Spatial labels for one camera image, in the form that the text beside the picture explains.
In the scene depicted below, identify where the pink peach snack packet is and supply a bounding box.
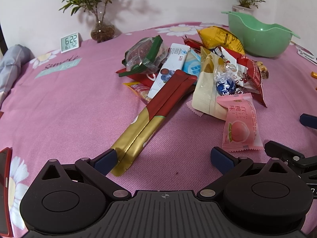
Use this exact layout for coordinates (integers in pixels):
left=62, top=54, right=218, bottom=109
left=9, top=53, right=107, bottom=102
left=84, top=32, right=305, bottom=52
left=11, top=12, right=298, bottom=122
left=217, top=93, right=264, bottom=152

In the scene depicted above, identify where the long red gold snack pack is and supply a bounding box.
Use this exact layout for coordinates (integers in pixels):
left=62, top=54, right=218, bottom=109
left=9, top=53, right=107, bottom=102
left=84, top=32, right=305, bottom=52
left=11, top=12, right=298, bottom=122
left=111, top=70, right=197, bottom=176

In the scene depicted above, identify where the red white snack bag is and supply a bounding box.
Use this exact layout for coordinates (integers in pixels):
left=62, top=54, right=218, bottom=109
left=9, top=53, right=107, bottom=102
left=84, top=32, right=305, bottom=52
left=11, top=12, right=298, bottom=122
left=221, top=47, right=267, bottom=107

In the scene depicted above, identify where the cream yellow snack pouch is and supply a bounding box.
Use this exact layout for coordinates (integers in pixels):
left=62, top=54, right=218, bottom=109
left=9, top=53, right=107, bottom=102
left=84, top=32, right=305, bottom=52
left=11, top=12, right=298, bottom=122
left=192, top=47, right=227, bottom=120

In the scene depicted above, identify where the blue candy ball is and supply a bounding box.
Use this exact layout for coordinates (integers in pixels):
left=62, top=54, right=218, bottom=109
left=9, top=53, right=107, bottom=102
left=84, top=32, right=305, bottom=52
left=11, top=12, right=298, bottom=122
left=214, top=67, right=236, bottom=96

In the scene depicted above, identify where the red snack packet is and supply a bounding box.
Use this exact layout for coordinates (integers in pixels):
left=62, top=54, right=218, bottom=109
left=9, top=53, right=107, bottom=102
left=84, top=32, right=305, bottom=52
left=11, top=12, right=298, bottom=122
left=127, top=73, right=158, bottom=88

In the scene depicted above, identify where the light blue cracker packet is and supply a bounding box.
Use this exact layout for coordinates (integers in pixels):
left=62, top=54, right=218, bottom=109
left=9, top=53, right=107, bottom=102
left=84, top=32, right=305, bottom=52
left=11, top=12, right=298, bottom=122
left=182, top=49, right=201, bottom=78

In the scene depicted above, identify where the white blue snack box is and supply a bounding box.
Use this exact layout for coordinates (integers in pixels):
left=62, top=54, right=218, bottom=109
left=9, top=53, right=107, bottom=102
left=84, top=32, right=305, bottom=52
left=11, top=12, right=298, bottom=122
left=148, top=43, right=190, bottom=99

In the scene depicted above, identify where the green clear snack bag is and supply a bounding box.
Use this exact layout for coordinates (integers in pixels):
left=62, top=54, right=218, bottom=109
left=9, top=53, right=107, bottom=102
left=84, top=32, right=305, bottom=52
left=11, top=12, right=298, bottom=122
left=119, top=35, right=168, bottom=77

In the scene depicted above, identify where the yellow chip bag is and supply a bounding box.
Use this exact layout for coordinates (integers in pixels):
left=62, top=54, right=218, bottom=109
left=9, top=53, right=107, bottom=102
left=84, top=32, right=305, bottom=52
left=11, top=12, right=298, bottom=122
left=197, top=26, right=245, bottom=55

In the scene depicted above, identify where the orange small snack packet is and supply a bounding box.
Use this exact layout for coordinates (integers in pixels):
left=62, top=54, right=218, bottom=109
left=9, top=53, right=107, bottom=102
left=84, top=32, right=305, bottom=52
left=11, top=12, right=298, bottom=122
left=124, top=82, right=152, bottom=104

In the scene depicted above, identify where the white metal clip tool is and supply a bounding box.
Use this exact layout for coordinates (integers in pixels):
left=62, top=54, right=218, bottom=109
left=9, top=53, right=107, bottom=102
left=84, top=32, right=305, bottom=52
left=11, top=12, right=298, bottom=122
left=297, top=47, right=317, bottom=65

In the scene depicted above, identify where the green plastic bowl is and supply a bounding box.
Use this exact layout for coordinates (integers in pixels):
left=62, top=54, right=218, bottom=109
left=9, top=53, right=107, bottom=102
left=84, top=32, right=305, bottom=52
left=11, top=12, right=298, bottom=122
left=223, top=11, right=299, bottom=58

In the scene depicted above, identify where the white digital clock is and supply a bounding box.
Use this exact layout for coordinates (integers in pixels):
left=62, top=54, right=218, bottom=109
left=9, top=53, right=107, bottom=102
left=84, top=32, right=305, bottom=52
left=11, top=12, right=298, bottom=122
left=60, top=32, right=80, bottom=53

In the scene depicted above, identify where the light blue folded cloth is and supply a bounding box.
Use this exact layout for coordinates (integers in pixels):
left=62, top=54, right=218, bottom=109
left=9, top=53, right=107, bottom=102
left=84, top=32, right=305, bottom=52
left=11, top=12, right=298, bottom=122
left=0, top=45, right=32, bottom=105

